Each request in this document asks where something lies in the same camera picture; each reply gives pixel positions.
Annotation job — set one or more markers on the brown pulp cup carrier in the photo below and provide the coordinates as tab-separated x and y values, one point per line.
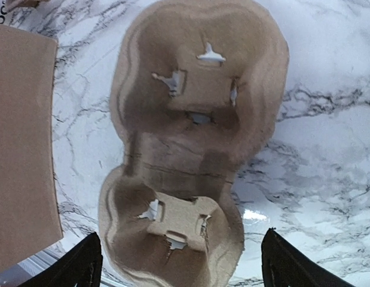
196	93

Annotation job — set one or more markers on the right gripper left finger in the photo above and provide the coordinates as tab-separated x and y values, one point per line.
81	266

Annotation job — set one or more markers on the brown cardboard box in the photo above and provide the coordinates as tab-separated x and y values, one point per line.
29	218

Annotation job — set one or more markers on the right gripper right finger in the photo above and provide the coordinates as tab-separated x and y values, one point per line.
284	265

